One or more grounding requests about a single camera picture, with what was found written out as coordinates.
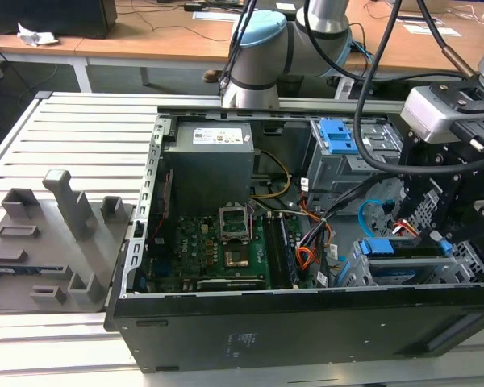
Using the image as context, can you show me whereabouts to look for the hard disk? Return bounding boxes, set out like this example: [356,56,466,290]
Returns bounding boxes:
[357,235,453,261]

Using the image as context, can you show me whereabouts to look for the metal disk bay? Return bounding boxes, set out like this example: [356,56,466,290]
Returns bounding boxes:
[333,237,484,288]

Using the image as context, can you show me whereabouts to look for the black RAM slot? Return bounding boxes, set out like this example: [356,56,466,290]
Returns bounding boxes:
[265,212,280,288]

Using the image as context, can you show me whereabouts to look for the metal drive cage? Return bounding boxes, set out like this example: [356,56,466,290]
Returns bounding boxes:
[306,119,407,206]

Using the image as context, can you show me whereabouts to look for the blue drive carrier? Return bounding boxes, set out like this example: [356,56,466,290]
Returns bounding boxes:
[318,119,355,155]

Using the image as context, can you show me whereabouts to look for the white paper sheet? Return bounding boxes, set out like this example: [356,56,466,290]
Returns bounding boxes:
[192,10,244,22]
[402,23,463,38]

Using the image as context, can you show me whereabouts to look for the RAM stick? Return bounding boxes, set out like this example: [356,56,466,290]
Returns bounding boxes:
[279,214,299,286]

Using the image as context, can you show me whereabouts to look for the black PC case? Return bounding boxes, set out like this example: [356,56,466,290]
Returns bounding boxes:
[103,105,484,374]

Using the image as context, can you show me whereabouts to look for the metal socket cover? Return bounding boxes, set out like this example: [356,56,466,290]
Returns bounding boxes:
[219,204,252,242]

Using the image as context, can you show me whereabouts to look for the CPU socket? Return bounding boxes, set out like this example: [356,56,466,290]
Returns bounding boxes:
[224,248,252,270]

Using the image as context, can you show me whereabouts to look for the black graphics card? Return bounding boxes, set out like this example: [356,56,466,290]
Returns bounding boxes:
[196,277,268,292]

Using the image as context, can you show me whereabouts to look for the grey power supply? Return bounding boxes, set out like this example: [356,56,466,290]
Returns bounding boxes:
[163,120,254,210]

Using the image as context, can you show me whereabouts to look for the green motherboard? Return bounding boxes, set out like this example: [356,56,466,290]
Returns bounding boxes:
[143,209,307,293]

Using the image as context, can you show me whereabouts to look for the wooden desk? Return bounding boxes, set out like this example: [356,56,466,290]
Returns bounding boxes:
[0,0,484,96]

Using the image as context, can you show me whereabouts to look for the grey part rack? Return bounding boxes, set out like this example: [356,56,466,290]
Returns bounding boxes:
[0,169,136,314]

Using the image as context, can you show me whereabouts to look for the blue green circuit card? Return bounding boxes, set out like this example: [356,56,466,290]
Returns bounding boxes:
[0,264,65,276]

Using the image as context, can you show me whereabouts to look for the crumpled white paper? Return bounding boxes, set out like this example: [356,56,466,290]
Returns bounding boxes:
[16,22,60,48]

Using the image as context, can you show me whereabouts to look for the black box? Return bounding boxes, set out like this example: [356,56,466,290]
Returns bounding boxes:
[0,0,118,40]

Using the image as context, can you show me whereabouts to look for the black camera cable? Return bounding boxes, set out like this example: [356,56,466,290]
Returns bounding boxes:
[450,119,484,155]

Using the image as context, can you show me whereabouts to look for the red yellow disk power wire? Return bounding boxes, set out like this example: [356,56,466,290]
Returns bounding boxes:
[391,218,424,248]

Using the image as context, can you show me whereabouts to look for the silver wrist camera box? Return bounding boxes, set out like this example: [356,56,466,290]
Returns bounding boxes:
[400,85,484,143]

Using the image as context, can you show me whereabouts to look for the blue flat disk wire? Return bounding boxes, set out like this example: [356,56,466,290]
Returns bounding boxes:
[357,198,398,239]

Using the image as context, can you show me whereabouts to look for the black power wire bundle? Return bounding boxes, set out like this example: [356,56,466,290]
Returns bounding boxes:
[298,177,388,259]

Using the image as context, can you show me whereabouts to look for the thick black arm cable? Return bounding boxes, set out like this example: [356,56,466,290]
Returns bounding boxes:
[353,0,412,177]

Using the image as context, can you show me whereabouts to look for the black cable with brown end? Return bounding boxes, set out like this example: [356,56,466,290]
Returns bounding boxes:
[415,0,480,78]

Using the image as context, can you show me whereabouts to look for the orange red wire bundle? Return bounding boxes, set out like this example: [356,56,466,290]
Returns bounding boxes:
[296,218,336,276]

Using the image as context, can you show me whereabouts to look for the yellow black power wires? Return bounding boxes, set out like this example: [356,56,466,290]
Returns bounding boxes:
[248,149,294,199]

